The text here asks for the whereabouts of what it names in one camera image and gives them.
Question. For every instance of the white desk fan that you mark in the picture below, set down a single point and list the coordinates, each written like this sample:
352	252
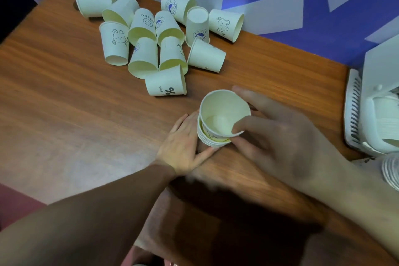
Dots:
374	113

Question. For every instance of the person's right thumb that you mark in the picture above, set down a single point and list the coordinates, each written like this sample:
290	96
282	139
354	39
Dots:
246	149

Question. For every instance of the person's right forearm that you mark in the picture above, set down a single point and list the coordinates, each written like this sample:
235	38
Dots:
358	194

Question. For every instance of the person's right hand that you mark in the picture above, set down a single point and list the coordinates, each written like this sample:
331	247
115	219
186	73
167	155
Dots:
286	147

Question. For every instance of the pile of printed paper cups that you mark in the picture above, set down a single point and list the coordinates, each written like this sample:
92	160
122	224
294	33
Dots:
149	41

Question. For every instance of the person's left hand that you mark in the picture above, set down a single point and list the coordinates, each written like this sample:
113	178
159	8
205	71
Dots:
180	150

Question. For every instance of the person's left thumb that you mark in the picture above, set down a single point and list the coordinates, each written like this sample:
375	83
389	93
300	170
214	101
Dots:
205	154

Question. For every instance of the person's left forearm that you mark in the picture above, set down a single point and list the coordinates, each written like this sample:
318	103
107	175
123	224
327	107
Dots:
93	216

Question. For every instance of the person's left little finger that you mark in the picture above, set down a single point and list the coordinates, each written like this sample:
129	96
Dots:
179	123

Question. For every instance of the nested stack of paper cups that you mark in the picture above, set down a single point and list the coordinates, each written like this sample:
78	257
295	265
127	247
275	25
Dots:
391	170
207	139

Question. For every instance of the single white paper cup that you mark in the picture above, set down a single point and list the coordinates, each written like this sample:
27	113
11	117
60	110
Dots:
223	105

